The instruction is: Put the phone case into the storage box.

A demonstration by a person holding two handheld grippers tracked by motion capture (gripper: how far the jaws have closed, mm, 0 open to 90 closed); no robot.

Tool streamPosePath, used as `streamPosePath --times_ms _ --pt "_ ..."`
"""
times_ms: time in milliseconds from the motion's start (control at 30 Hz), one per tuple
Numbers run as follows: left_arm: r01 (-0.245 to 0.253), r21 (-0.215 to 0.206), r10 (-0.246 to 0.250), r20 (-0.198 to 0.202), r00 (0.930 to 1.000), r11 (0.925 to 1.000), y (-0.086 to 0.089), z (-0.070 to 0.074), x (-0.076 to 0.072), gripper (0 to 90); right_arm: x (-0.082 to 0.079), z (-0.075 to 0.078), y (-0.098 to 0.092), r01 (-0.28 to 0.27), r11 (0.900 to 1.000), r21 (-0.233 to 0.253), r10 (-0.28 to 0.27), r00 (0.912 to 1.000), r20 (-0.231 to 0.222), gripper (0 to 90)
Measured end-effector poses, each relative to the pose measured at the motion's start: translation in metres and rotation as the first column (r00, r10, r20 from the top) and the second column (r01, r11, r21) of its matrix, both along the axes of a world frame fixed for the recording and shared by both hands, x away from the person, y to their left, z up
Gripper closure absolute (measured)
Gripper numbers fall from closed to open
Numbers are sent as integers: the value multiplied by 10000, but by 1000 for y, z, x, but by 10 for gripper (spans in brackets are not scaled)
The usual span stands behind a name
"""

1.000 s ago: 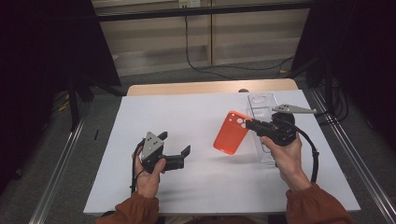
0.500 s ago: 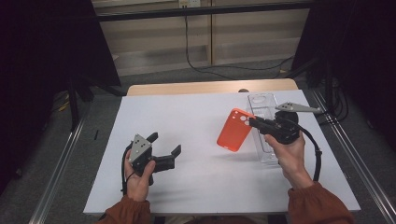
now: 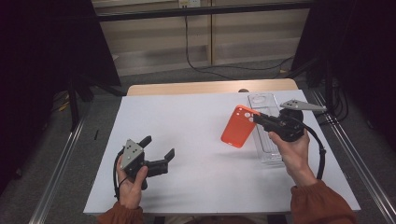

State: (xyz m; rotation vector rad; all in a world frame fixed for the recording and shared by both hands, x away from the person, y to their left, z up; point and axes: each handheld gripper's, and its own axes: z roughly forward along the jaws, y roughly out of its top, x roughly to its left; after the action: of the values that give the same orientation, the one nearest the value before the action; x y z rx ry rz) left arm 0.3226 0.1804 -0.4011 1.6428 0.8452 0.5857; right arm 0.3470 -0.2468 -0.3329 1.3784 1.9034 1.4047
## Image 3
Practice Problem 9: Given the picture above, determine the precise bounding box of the white wall outlet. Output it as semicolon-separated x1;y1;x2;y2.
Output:
178;0;202;9

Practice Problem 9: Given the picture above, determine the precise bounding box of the person's right hand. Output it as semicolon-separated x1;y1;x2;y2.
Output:
267;130;318;188

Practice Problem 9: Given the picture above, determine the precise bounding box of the person's left hand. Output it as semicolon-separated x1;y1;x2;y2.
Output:
116;156;149;210

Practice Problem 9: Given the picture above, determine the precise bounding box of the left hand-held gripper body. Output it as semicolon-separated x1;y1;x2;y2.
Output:
120;138;170;191

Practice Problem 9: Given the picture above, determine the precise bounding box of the aluminium floor rail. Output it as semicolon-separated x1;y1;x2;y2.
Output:
310;89;396;220
28;116;88;224

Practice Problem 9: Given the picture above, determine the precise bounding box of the black curtain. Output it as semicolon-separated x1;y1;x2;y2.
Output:
290;0;396;144
0;0;122;194

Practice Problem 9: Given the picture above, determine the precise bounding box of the orange phone case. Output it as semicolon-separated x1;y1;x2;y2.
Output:
220;105;262;149

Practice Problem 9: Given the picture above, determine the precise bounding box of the clear plastic storage bin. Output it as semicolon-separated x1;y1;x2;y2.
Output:
247;91;290;165

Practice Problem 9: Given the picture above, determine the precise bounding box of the black outlet cable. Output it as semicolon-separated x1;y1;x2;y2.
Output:
185;15;295;81

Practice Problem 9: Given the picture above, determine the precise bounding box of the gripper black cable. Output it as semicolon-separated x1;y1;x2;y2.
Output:
112;148;129;201
293;120;327;181

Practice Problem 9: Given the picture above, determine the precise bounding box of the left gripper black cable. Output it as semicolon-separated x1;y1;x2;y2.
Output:
112;148;129;201

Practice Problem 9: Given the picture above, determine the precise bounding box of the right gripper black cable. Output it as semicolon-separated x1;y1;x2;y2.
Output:
293;120;327;181

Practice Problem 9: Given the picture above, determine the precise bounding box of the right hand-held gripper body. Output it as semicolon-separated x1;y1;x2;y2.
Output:
262;98;328;143

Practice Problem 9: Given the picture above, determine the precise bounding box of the black metal stand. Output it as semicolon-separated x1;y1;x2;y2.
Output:
286;57;335;115
66;73;126;133

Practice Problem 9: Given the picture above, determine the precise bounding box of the wooden table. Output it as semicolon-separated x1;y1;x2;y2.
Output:
126;77;300;97

